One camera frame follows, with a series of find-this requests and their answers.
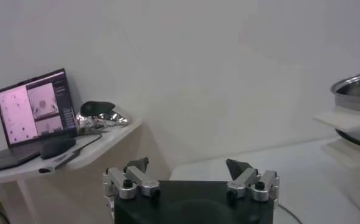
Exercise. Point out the grey usb hub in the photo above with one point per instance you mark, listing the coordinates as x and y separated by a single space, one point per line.
59 161

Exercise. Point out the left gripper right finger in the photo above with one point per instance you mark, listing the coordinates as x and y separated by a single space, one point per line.
246 179

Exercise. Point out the shiny chrome rounded device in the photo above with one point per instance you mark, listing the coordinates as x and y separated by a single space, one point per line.
100 117

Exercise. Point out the perforated steel steamer basket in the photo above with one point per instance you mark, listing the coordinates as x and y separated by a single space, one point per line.
356 97

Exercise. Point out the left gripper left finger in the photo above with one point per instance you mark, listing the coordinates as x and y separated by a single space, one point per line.
141 179

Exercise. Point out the plain white side table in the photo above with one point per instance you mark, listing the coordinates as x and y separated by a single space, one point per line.
112 143

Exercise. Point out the black open laptop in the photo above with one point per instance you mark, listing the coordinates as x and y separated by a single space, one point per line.
30 112

